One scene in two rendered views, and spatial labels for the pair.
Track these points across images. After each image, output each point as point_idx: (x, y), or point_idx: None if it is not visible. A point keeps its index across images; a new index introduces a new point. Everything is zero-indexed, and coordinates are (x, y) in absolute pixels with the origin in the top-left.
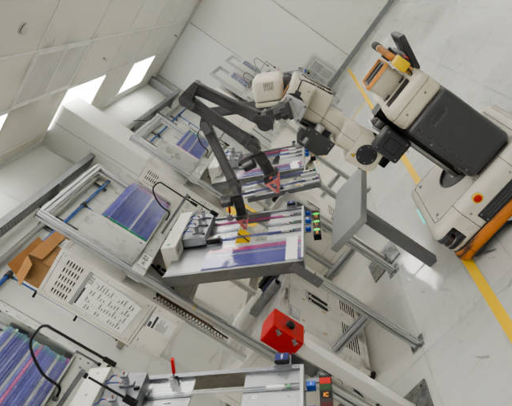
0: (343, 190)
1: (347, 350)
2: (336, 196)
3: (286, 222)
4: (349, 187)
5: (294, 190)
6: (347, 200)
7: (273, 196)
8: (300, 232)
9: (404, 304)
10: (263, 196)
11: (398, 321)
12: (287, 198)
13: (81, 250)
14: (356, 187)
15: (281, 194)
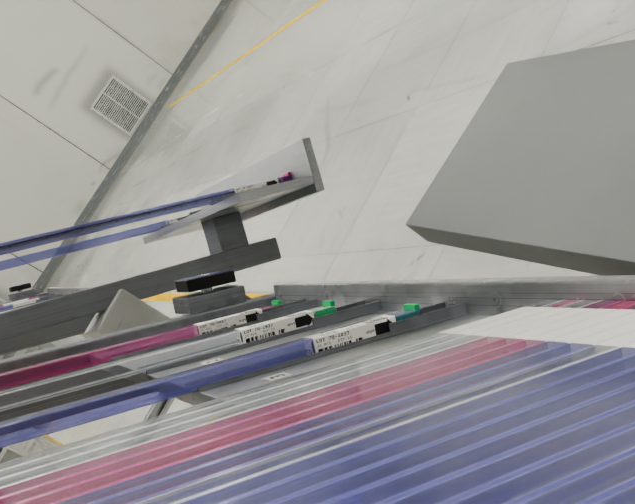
0: (471, 176)
1: None
2: (431, 222)
3: (276, 325)
4: (528, 129)
5: (161, 281)
6: (610, 137)
7: (51, 318)
8: (472, 318)
9: None
10: None
11: None
12: (129, 324)
13: None
14: (627, 67)
15: (95, 306)
